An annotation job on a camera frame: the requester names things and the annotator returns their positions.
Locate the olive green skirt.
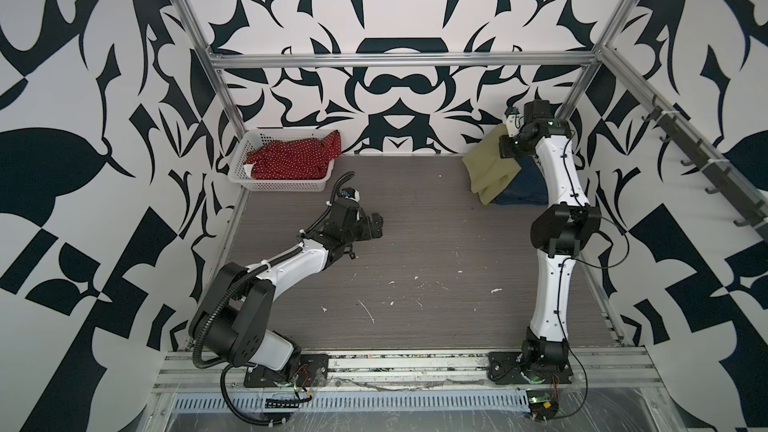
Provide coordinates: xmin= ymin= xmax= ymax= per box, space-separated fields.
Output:
xmin=462 ymin=124 xmax=521 ymax=205

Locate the blue denim skirt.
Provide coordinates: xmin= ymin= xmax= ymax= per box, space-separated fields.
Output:
xmin=492 ymin=156 xmax=549 ymax=206

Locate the red polka dot skirt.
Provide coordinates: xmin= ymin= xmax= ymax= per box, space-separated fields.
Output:
xmin=242 ymin=130 xmax=342 ymax=180

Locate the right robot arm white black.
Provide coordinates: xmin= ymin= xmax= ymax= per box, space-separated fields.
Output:
xmin=499 ymin=99 xmax=602 ymax=371

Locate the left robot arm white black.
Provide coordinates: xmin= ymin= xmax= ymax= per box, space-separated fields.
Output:
xmin=188 ymin=188 xmax=384 ymax=374

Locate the white plastic basket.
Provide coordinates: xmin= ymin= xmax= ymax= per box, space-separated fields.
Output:
xmin=228 ymin=128 xmax=334 ymax=192

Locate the small circuit board right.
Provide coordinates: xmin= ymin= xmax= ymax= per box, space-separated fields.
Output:
xmin=526 ymin=390 xmax=559 ymax=422

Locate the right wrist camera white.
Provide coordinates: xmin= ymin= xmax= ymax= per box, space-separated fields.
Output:
xmin=504 ymin=107 xmax=522 ymax=137

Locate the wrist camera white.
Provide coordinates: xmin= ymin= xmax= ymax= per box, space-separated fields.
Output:
xmin=504 ymin=107 xmax=522 ymax=137
xmin=340 ymin=187 xmax=361 ymax=202

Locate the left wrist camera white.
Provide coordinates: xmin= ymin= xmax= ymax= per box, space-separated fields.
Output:
xmin=340 ymin=187 xmax=361 ymax=202

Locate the black corrugated cable left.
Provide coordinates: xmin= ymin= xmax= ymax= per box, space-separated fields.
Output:
xmin=190 ymin=171 xmax=356 ymax=427

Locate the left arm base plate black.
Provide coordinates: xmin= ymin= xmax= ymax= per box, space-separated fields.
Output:
xmin=244 ymin=353 xmax=330 ymax=389

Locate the aluminium frame crossbar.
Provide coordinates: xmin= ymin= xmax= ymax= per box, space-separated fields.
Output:
xmin=209 ymin=51 xmax=596 ymax=69

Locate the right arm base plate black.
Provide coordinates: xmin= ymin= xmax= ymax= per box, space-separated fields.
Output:
xmin=487 ymin=351 xmax=573 ymax=385

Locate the aluminium front rail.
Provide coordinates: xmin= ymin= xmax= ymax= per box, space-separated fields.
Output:
xmin=152 ymin=347 xmax=663 ymax=393

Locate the white slotted cable duct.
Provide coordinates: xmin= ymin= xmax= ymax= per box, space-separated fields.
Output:
xmin=172 ymin=390 xmax=529 ymax=413

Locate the grey wall hook rail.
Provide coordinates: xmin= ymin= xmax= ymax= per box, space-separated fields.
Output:
xmin=643 ymin=94 xmax=767 ymax=242

